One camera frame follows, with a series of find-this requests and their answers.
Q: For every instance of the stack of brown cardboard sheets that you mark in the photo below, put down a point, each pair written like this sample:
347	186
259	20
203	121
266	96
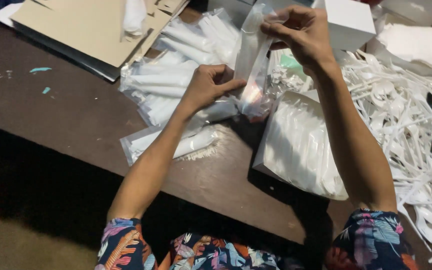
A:
92	33

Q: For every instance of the heap of white plastic cutlery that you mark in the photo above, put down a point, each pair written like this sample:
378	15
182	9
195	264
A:
411	127

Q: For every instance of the pile of packed cutlery bags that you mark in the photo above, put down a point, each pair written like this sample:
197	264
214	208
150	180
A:
178	82

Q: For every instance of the white cardboard box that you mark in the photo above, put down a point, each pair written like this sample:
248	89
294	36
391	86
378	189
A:
349	24

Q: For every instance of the stack of white napkins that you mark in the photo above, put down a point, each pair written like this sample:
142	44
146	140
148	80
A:
413	45

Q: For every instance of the white plastic bag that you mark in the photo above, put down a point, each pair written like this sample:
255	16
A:
134	17

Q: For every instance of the clear plastic cutlery bag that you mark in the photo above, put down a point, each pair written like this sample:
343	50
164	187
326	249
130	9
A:
251	63

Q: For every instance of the person's floral patterned shirt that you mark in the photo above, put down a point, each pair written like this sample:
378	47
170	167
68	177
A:
253	247

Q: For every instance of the person's right hand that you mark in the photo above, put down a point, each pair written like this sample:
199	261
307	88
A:
306	41

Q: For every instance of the person's left hand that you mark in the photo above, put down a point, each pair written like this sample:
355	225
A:
206	84

